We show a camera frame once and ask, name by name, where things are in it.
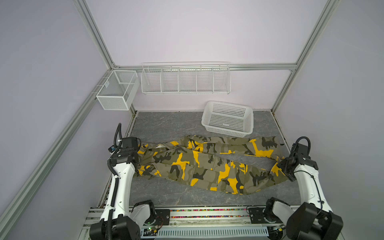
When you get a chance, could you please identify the camouflage yellow green trousers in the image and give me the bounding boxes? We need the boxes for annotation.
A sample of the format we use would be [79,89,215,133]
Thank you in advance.
[137,135,288,195]

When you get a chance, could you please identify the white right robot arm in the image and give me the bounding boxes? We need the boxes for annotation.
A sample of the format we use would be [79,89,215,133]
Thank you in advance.
[264,156,344,240]

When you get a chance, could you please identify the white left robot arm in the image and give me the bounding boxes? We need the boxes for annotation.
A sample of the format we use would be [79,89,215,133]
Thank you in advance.
[89,149,156,240]

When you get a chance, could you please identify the small white mesh box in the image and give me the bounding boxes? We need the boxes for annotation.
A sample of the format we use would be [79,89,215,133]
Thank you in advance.
[96,70,140,111]

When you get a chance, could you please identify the white plastic laundry basket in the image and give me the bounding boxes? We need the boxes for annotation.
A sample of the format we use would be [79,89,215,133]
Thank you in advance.
[201,101,254,138]

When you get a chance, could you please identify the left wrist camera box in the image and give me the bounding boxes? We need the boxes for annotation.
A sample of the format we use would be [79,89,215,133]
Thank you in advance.
[108,137,142,154]

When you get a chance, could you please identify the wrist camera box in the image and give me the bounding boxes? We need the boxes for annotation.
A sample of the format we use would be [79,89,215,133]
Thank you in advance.
[290,136,311,159]
[108,137,142,154]

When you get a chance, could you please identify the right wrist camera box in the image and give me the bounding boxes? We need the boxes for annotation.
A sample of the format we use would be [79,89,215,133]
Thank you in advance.
[290,136,311,159]

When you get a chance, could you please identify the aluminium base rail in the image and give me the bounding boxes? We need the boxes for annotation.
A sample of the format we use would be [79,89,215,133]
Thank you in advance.
[77,204,343,240]

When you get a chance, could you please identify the long white wire shelf basket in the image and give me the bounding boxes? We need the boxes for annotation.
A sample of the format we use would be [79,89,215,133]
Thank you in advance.
[141,62,232,95]

